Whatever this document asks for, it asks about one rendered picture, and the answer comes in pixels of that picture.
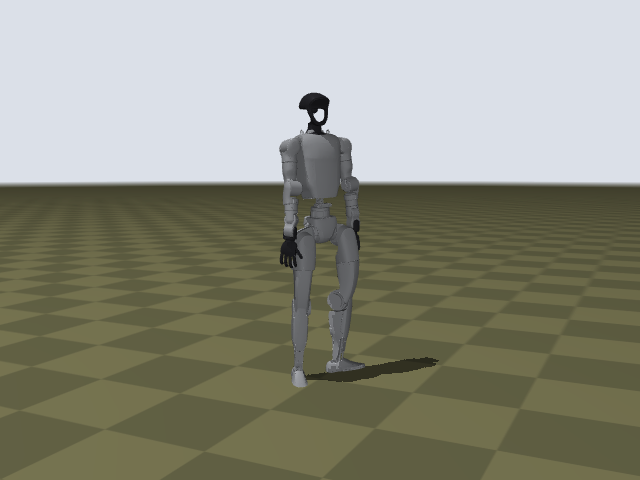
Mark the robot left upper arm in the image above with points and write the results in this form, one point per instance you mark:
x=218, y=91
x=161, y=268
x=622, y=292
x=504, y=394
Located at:
x=348, y=182

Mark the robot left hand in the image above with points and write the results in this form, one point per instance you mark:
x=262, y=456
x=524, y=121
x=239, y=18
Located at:
x=356, y=229

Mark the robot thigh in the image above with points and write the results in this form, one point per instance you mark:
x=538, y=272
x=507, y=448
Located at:
x=302, y=274
x=347, y=264

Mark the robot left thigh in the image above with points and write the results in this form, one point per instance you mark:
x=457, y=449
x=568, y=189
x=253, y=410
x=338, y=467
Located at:
x=347, y=264

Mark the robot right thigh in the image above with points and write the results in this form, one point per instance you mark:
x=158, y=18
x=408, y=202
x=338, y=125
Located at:
x=302, y=274

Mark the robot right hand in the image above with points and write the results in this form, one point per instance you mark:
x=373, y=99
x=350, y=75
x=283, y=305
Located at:
x=289, y=248

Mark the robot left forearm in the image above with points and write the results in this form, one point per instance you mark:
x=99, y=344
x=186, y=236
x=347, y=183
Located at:
x=352, y=209

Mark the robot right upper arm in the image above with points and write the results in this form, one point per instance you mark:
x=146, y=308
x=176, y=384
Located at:
x=289, y=150

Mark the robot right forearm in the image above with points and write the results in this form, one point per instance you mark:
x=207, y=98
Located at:
x=290, y=209

